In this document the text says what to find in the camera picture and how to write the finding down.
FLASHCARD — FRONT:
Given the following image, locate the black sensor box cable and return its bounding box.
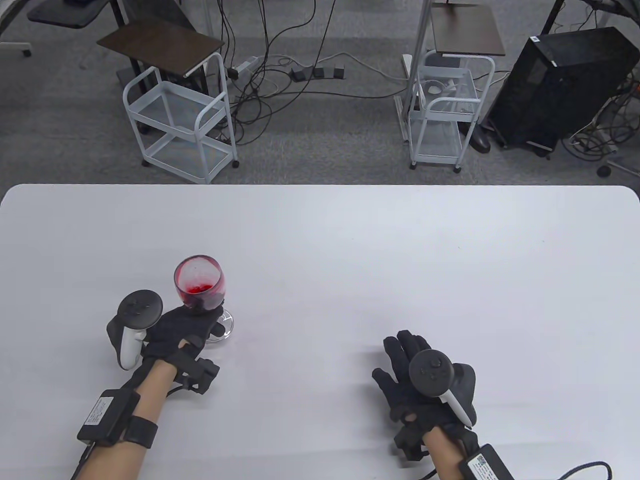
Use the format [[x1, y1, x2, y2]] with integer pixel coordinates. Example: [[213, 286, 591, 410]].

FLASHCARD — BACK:
[[512, 461, 613, 480], [70, 442, 96, 480]]

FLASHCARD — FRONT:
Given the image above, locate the white metal cart empty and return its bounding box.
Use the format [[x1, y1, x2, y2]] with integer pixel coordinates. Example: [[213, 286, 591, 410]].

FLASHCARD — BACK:
[[122, 52, 240, 185]]

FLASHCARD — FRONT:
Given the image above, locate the black right sensor box cable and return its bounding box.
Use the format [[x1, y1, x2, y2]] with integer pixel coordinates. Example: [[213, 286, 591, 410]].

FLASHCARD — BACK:
[[512, 461, 613, 480]]

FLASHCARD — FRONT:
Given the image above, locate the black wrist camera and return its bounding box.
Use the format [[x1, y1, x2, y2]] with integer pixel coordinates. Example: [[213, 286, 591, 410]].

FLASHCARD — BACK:
[[172, 347, 221, 397], [393, 425, 428, 462]]

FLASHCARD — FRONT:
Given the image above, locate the tangle of cables beside computer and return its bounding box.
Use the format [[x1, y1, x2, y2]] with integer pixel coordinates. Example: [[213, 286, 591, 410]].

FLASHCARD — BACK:
[[562, 75, 640, 161]]

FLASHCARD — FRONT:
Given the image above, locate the grey chair leg black caster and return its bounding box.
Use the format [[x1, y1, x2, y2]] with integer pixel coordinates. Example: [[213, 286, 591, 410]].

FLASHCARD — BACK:
[[596, 160, 640, 178]]

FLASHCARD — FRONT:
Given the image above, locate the person's right hand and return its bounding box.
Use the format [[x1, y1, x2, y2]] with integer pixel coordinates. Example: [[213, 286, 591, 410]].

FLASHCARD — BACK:
[[372, 330, 478, 436]]

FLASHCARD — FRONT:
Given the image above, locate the wine glass with red liquid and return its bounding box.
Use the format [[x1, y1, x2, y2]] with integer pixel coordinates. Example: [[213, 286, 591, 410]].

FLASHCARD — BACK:
[[173, 255, 235, 343]]

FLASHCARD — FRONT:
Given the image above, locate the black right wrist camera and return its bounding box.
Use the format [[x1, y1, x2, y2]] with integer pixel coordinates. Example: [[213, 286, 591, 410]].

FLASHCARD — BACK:
[[393, 425, 428, 462]]

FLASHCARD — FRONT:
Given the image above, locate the black left wrist strap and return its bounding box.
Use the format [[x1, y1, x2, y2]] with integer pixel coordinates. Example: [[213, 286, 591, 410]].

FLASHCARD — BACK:
[[122, 417, 159, 449]]

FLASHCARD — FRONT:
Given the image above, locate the black computer tower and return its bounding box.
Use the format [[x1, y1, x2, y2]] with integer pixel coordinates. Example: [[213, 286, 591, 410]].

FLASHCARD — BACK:
[[486, 26, 640, 151]]

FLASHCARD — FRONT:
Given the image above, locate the person's left hand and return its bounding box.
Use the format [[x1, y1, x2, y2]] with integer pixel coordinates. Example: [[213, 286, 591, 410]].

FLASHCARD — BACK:
[[141, 304, 226, 363]]

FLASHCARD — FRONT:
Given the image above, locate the black white hand controller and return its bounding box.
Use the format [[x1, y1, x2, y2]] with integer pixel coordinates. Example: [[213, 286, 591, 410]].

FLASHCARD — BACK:
[[106, 290, 164, 371], [409, 349, 476, 429]]

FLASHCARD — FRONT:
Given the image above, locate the black left wrist sensor box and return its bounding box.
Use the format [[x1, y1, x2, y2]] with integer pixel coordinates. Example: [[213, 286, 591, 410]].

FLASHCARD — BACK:
[[76, 389, 142, 447]]

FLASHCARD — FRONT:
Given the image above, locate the black wrist sensor box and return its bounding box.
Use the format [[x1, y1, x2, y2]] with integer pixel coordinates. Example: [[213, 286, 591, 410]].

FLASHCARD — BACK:
[[76, 389, 142, 447], [459, 444, 513, 480]]

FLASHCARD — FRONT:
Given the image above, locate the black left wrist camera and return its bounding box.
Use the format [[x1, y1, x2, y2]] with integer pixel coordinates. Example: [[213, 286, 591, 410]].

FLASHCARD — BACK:
[[172, 347, 221, 397]]

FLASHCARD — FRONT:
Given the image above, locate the tangle of black floor cables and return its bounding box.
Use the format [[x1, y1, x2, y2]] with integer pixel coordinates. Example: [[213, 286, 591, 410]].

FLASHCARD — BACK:
[[215, 0, 416, 146]]

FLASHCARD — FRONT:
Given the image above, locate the dark brown side table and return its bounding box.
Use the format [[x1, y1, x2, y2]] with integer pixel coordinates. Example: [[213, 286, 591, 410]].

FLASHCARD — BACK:
[[96, 20, 226, 133], [430, 4, 506, 57]]

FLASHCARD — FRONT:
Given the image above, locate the person's left forearm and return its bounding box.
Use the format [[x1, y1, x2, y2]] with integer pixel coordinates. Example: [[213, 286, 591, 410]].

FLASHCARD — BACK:
[[80, 357, 176, 480]]

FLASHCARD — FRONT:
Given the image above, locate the black right wrist sensor box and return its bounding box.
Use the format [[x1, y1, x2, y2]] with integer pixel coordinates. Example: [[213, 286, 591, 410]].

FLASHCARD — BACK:
[[459, 444, 513, 480]]

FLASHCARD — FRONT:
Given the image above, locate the white metal cart with items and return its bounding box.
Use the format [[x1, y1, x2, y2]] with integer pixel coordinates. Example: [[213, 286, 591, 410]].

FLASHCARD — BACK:
[[407, 50, 496, 174]]

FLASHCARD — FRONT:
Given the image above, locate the black white left hand controller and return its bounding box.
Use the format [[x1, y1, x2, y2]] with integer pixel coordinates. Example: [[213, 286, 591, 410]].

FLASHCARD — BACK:
[[106, 290, 164, 371]]

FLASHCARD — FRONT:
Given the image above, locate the black left sensor box cable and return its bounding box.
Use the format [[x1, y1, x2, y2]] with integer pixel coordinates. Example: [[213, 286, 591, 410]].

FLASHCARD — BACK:
[[70, 442, 96, 480]]

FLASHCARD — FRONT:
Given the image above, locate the person's right forearm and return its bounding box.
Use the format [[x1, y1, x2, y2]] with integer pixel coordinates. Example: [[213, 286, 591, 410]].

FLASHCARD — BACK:
[[422, 427, 473, 480]]

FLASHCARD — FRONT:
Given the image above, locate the black shoe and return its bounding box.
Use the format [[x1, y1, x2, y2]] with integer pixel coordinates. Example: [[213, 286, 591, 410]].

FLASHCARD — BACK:
[[462, 122, 493, 153]]

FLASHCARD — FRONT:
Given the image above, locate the black white right hand controller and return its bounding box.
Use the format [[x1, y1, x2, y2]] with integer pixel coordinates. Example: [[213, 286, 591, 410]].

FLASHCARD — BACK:
[[409, 349, 476, 429]]

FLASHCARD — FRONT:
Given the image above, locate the white power strip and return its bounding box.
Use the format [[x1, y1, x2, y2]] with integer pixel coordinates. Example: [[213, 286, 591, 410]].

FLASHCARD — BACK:
[[227, 56, 262, 81]]

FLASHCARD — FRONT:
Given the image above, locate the silver metal stand pole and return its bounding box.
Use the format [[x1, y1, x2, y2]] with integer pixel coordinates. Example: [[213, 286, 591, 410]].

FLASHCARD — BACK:
[[397, 0, 436, 143]]

